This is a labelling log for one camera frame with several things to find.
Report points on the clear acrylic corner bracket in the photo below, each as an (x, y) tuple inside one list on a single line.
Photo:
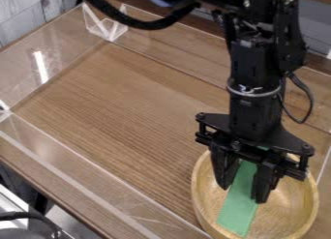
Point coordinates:
[(106, 28)]

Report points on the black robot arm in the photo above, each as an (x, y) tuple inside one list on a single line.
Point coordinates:
[(267, 51)]

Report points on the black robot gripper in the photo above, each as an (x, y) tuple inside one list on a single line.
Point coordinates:
[(278, 152)]

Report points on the black metal table frame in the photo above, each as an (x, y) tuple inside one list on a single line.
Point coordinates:
[(30, 216)]

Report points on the brown wooden bowl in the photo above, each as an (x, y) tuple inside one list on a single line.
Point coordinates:
[(283, 218)]

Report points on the green rectangular block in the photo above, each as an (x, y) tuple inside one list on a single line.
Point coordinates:
[(239, 208)]

